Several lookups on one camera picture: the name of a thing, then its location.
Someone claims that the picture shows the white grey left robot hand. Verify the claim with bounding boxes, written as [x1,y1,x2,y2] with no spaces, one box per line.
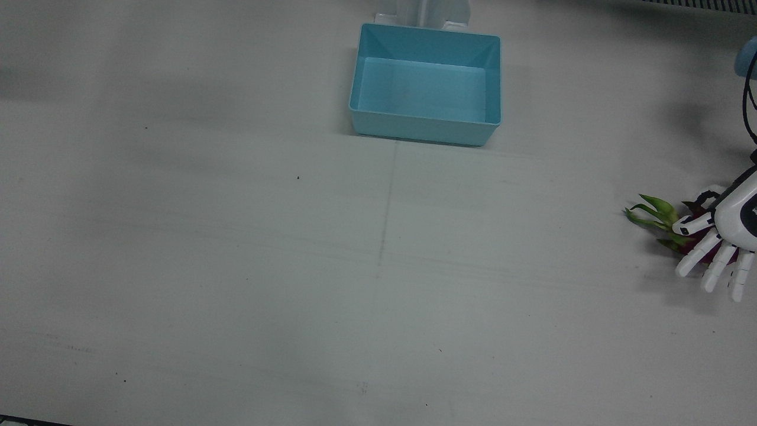
[672,166,757,303]

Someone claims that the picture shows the red dragon fruit green leaves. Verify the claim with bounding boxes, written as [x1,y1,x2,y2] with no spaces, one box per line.
[625,193,741,268]

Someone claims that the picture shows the slatted metal grille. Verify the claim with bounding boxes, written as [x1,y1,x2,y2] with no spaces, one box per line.
[642,0,757,14]

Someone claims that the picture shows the light blue plastic bin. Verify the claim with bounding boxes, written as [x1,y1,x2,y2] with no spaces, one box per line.
[348,22,502,147]

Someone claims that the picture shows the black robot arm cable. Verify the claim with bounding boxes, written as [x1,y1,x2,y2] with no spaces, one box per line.
[740,50,757,166]

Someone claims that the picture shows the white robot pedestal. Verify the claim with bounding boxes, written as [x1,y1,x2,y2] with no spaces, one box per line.
[375,0,472,31]

